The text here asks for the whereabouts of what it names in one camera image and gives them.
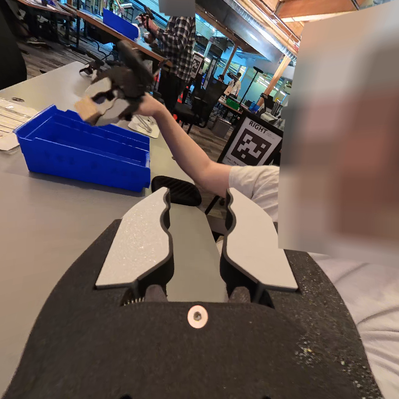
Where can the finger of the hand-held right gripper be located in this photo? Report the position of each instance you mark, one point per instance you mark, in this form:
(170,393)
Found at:
(115,109)
(99,85)

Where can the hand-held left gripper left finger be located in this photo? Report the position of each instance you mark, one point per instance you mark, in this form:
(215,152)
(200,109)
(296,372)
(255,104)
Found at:
(137,243)

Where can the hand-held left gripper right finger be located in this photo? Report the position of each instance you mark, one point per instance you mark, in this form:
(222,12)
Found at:
(255,252)

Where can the blue-taped wooden cube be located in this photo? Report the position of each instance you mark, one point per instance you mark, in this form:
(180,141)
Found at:
(87,110)

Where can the blue plastic bin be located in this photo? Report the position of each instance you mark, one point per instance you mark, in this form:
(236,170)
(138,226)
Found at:
(78,162)
(120,21)

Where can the person's right forearm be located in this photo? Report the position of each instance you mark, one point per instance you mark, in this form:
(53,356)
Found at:
(193,156)

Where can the person's right hand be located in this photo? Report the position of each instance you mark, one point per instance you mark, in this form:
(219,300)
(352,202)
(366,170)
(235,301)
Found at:
(151,106)

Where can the black office chair base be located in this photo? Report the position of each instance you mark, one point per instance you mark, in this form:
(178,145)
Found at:
(92,68)

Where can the white tablet stand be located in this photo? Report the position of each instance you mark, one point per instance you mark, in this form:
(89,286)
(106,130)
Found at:
(137,126)

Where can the black chair armrest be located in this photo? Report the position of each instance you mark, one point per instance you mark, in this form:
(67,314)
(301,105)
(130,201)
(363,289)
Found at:
(177,190)

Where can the long wooden table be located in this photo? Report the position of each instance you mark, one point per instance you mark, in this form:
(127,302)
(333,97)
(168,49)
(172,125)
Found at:
(93,18)

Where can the black mesh office chair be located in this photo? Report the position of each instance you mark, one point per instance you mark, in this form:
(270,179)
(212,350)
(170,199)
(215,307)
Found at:
(199,103)

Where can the white flat packet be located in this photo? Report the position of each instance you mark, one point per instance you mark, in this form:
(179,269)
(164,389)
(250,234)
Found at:
(15,124)

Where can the grey waste bin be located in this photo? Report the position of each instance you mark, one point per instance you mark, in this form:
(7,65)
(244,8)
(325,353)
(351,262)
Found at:
(222,127)

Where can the green storage bin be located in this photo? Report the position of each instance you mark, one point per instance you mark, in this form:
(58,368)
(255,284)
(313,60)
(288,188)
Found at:
(233,103)

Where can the black framed tag sign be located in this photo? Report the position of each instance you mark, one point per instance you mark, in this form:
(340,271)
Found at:
(252,146)

